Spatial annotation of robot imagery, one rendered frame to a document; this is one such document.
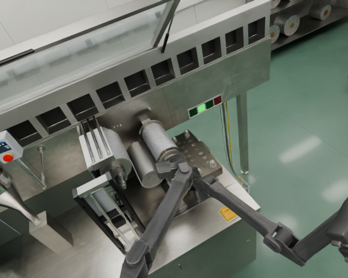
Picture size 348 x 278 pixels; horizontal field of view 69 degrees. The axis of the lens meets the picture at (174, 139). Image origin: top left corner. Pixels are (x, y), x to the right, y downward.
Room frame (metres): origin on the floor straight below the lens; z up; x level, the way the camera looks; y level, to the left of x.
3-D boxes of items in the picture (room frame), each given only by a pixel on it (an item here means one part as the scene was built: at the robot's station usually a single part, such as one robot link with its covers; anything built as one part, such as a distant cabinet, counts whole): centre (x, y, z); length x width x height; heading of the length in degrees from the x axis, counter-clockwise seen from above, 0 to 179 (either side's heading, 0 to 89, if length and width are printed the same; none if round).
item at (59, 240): (0.80, 0.77, 1.18); 0.14 x 0.14 x 0.57
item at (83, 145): (0.94, 0.41, 1.17); 0.34 x 0.05 x 0.54; 14
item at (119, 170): (0.78, 0.28, 1.33); 0.06 x 0.06 x 0.06; 14
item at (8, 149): (0.76, 0.59, 1.66); 0.07 x 0.07 x 0.10; 7
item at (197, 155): (1.07, -0.09, 1.00); 0.40 x 0.16 x 0.06; 14
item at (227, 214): (0.68, -0.16, 0.91); 0.07 x 0.07 x 0.02; 14
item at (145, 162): (0.96, 0.19, 1.17); 0.26 x 0.12 x 0.12; 14
